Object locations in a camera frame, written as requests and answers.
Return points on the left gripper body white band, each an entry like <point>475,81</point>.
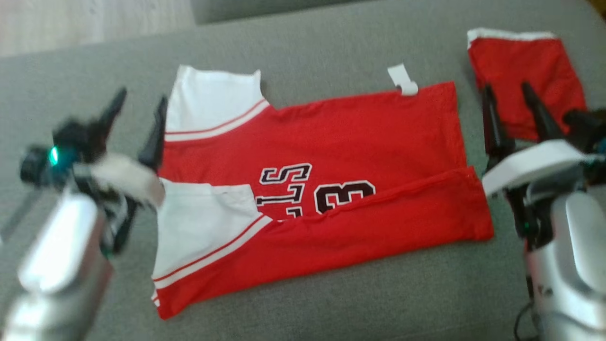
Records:
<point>123,177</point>

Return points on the grey sofa seat cushion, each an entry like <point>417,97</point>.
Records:
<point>265,9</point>

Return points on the red white basketball jersey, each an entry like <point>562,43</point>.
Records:
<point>360,151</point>

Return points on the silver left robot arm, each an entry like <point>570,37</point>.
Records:
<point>57,265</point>

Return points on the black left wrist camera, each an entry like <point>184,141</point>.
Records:
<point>38,166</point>

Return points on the wide yellow sofa back cushion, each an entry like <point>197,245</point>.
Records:
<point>599,5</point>

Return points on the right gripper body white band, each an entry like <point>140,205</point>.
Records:
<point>535,163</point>

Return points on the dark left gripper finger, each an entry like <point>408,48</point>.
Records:
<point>156,137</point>
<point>111,116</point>

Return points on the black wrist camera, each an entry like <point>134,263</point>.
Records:
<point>584,128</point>
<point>38,166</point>

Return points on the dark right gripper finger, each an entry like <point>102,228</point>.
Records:
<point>494,132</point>
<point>539,118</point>

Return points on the yellow and grey sofa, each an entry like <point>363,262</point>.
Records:
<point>331,303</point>

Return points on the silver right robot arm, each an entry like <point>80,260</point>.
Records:
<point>573,265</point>

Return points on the red shorts white stripe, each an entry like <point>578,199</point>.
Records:
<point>521,66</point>

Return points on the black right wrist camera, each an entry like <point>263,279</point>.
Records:
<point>584,128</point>

